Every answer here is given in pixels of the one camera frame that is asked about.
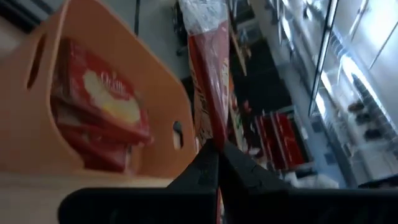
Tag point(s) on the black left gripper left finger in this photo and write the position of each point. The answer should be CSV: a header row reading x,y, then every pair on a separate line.
x,y
140,205

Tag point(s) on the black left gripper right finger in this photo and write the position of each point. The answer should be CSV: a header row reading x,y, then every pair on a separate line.
x,y
280,205

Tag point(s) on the red popcorn bag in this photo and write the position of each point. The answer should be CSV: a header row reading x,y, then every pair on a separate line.
x,y
211,62
105,96
93,149

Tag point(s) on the red shelf unit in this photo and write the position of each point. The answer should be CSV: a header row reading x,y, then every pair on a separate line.
x,y
283,140

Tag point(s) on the orange plastic basket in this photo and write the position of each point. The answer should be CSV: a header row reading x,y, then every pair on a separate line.
x,y
28,140

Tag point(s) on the black overhead frame crossbar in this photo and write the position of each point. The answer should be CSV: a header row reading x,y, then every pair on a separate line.
x,y
323,56

